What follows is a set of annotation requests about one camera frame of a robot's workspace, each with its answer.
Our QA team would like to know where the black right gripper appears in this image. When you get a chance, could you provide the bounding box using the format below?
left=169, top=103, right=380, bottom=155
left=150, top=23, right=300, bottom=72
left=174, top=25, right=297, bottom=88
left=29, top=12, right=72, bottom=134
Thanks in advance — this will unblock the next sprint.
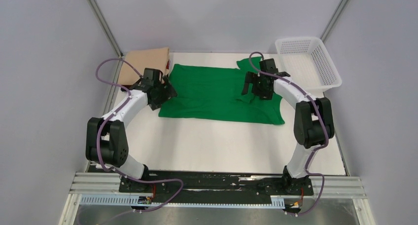
left=242, top=72, right=273, bottom=101

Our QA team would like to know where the green t shirt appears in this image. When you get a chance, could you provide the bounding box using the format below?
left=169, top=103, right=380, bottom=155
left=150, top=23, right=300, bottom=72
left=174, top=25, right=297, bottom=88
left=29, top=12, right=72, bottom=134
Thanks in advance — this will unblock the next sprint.
left=158, top=58, right=285, bottom=125

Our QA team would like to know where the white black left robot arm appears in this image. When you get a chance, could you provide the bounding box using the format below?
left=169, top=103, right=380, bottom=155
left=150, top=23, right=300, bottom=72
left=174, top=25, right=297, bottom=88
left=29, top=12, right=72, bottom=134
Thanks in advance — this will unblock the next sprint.
left=85, top=68, right=177, bottom=192

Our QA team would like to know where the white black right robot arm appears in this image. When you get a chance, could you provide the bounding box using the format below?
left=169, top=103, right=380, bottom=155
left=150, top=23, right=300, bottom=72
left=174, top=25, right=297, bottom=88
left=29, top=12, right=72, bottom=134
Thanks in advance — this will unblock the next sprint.
left=242, top=59, right=335, bottom=194

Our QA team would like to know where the black folded t shirt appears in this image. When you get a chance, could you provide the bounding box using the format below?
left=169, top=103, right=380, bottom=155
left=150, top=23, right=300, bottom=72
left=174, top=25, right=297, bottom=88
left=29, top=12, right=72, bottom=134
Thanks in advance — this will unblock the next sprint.
left=121, top=85, right=134, bottom=92

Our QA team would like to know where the beige folded t shirt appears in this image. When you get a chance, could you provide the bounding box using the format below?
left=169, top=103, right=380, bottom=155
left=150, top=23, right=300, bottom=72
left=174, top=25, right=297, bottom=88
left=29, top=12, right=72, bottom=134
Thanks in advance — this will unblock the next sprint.
left=117, top=47, right=170, bottom=85

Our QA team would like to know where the white plastic basket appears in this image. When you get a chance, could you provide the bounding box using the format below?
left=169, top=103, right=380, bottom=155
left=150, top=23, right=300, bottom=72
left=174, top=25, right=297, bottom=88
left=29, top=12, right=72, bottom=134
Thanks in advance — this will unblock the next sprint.
left=275, top=37, right=342, bottom=92

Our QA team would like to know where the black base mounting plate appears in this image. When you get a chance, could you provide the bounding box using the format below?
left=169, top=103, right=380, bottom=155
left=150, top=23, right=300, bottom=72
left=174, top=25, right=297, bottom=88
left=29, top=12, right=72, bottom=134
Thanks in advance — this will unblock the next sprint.
left=119, top=170, right=314, bottom=204

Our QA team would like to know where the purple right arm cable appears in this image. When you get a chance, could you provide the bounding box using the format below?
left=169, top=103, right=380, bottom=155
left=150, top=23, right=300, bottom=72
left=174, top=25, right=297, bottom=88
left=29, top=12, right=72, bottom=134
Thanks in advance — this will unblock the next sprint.
left=248, top=51, right=326, bottom=217

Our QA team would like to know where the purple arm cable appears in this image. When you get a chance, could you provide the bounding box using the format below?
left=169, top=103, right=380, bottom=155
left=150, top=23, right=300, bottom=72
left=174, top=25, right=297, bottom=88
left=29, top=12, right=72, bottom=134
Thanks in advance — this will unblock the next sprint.
left=248, top=51, right=326, bottom=217
left=76, top=57, right=184, bottom=225

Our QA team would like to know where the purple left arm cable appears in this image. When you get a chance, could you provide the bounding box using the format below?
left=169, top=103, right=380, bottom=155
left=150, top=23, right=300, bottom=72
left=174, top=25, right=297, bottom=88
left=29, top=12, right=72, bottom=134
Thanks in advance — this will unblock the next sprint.
left=76, top=57, right=184, bottom=225

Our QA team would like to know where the aluminium left frame rail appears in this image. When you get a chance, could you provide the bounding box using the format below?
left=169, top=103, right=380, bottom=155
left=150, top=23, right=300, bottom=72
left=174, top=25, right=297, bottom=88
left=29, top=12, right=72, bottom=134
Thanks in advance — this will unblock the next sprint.
left=87, top=0, right=123, bottom=57

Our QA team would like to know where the aluminium frame rail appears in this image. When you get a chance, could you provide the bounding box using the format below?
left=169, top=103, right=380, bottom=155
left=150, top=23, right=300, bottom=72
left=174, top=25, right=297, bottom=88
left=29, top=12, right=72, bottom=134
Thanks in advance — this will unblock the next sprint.
left=320, top=0, right=350, bottom=43
left=87, top=0, right=123, bottom=57

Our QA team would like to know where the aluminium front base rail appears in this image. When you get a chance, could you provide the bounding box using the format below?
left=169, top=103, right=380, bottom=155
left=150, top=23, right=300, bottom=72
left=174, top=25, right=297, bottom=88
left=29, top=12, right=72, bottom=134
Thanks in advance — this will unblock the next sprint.
left=70, top=171, right=367, bottom=199

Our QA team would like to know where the white slotted cable duct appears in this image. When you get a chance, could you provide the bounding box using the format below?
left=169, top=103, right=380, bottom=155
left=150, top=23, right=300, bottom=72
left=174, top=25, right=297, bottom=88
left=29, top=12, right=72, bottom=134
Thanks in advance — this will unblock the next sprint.
left=79, top=194, right=285, bottom=209

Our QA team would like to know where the aluminium right frame rail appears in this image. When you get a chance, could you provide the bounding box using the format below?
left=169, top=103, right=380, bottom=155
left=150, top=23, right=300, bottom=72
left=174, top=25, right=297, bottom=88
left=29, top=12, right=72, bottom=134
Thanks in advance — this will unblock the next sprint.
left=320, top=0, right=350, bottom=43

